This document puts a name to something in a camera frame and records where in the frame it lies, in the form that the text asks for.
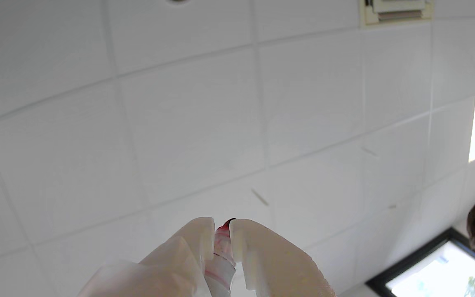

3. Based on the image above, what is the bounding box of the ceiling air vent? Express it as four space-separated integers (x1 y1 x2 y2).
363 0 434 25

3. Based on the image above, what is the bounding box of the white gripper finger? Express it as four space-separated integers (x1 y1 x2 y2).
77 217 215 297
229 219 337 297

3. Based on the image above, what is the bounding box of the black framed window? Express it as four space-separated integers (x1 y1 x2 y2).
365 228 475 297

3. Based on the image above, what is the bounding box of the red whiteboard marker pen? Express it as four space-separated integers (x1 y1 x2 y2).
205 219 237 297

